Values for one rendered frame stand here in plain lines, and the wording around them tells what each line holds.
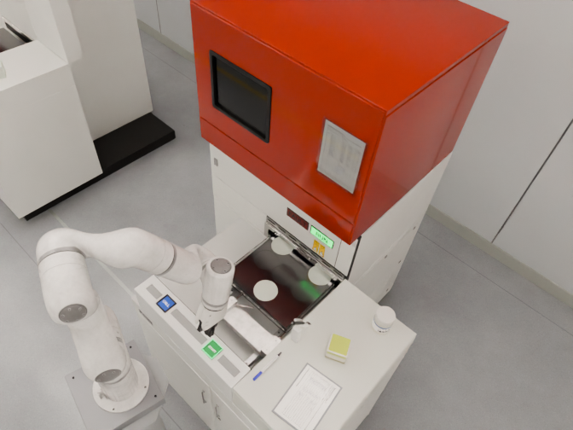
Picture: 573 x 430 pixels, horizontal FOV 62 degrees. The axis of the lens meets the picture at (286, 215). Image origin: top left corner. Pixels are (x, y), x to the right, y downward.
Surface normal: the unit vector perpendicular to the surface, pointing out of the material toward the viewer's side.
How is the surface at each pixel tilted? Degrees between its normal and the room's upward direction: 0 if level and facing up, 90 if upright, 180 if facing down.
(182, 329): 0
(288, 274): 0
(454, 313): 0
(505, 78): 90
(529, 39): 90
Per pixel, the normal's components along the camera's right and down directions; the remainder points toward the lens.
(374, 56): 0.07, -0.65
